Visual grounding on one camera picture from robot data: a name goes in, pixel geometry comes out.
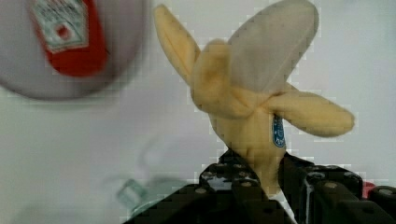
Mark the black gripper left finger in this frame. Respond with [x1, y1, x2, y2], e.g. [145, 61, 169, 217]
[123, 149, 294, 224]

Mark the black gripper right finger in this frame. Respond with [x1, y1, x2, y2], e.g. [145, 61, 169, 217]
[278, 153, 395, 224]

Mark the plush peeled banana toy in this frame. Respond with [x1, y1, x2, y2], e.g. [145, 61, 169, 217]
[153, 0, 355, 196]

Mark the red strawberry toy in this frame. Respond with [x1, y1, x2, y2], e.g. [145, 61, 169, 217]
[362, 181, 375, 199]

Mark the plush red ketchup bottle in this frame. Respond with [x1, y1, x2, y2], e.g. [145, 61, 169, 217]
[28, 0, 106, 77]

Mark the round grey plate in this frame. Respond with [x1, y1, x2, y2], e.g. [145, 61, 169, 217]
[0, 0, 149, 101]

